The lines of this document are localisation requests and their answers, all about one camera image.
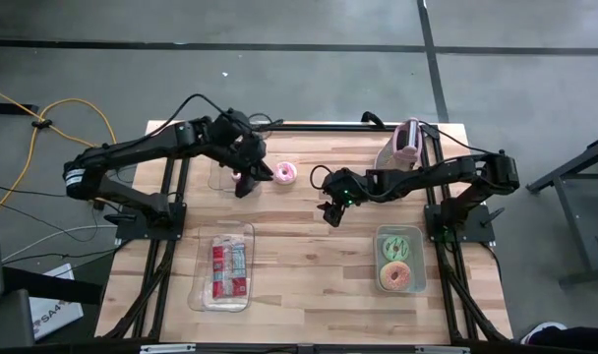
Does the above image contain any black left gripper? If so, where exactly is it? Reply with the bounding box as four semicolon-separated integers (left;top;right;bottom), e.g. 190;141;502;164
205;110;275;199

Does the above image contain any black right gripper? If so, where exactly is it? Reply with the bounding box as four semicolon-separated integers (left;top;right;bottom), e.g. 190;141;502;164
317;167;377;228

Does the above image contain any pink frosted toy donut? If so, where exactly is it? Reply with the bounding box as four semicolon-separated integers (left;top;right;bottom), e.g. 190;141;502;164
272;160;299;186

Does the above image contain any green frosted toy donut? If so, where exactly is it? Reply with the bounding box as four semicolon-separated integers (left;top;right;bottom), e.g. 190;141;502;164
381;234;411;262

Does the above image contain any orange sprinkled toy donut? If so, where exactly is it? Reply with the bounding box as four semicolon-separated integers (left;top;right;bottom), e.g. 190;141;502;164
379;260;412;292

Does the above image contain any red packet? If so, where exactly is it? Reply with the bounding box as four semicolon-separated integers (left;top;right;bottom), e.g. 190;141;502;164
209;234;249;301

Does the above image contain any grey plastic bin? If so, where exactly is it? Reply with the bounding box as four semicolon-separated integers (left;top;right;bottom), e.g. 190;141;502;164
373;224;428;295

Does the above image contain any wide clear plastic bin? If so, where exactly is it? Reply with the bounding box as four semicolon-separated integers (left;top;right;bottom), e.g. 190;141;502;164
188;217;257;314

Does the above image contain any black beam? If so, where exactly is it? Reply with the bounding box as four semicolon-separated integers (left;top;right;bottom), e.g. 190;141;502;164
1;266;104;306

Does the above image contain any person's shoe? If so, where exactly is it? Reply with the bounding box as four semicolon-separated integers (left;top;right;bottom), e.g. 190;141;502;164
519;322;568;345

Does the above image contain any white cardboard box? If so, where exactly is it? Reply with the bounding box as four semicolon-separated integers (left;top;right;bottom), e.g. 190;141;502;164
29;263;85;341

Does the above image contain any black metal bar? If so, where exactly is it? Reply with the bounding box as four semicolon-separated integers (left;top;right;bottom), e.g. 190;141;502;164
0;101;39;115

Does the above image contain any black metal stand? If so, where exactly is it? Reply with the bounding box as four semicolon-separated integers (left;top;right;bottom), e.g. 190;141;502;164
527;135;598;287

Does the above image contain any person's leg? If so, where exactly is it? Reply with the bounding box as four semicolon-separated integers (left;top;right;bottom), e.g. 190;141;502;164
529;324;598;353

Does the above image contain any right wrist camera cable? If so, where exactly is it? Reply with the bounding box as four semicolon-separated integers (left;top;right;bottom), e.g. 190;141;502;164
309;164;332;192

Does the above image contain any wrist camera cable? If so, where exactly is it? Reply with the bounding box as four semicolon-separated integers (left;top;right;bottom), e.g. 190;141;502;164
309;164;332;192
146;92;285;147

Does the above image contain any black aluminium rig frame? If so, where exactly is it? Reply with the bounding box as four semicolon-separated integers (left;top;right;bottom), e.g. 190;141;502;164
100;120;514;345

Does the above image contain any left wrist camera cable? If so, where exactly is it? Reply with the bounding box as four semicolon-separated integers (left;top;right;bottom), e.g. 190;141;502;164
146;92;285;147

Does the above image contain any black cable stub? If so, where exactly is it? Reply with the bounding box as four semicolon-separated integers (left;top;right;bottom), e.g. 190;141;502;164
360;110;387;130

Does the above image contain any long black power cable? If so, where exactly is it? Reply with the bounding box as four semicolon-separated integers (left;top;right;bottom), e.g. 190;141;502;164
418;120;490;156

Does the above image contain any silver metal bracket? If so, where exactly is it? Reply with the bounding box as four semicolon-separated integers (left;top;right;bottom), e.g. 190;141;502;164
140;343;197;354
415;345;470;354

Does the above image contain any white cable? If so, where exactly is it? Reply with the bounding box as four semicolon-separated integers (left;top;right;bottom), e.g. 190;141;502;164
1;223;119;263

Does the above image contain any yellow cable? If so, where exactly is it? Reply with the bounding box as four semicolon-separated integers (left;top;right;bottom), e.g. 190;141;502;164
0;83;132;212

